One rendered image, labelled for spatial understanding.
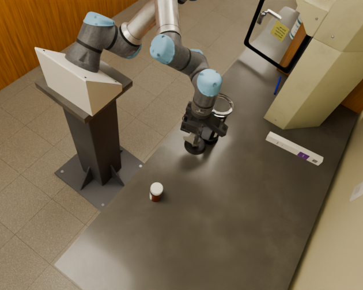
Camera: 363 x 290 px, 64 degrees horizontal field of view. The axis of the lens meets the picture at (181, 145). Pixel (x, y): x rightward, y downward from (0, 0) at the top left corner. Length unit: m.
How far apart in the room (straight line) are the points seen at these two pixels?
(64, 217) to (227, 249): 1.32
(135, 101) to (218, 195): 1.62
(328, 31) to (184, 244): 0.89
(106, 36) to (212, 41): 2.14
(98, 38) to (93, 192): 1.18
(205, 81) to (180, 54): 0.11
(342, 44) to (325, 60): 0.08
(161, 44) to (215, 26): 2.73
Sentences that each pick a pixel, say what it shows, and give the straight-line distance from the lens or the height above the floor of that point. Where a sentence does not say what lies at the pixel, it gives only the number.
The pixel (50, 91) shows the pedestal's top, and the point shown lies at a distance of 1.48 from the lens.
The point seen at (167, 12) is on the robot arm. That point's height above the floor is 1.47.
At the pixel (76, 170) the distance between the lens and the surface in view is 2.28.
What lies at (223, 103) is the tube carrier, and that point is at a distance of 1.20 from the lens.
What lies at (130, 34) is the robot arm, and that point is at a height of 1.17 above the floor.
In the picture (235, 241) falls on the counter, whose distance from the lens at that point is 1.16.
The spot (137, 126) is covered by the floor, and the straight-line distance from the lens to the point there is 2.46.
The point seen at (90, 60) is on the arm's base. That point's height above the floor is 1.10.
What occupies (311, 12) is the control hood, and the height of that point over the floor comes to 1.49.
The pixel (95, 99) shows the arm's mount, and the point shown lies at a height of 1.03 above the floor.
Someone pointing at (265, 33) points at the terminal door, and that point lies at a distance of 1.65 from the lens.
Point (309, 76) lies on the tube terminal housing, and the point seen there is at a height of 1.27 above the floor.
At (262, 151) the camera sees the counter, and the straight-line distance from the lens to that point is 1.37.
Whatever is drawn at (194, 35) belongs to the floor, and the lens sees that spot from 3.38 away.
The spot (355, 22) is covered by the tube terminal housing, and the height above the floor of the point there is 1.52.
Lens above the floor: 2.01
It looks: 57 degrees down
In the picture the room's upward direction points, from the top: 15 degrees clockwise
